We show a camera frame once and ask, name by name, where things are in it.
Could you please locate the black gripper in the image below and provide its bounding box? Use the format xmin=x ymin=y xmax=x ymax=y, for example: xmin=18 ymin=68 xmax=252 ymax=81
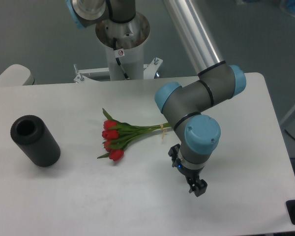
xmin=168 ymin=144 xmax=207 ymax=197

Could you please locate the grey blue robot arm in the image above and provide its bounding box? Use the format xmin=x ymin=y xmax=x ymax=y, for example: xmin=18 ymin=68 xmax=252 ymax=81
xmin=66 ymin=0 xmax=246 ymax=196

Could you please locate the red tulip bouquet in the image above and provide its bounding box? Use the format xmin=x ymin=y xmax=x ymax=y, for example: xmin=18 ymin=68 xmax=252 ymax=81
xmin=98 ymin=109 xmax=171 ymax=162

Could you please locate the black ribbed cylinder vase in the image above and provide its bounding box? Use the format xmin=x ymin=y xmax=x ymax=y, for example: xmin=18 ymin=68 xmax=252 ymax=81
xmin=10 ymin=115 xmax=60 ymax=167

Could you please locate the white side table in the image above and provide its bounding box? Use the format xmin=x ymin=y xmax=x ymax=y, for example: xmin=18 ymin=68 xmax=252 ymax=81
xmin=0 ymin=64 xmax=36 ymax=88

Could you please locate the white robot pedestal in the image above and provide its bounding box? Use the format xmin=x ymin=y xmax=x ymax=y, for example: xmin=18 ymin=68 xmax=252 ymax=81
xmin=74 ymin=12 xmax=163 ymax=83

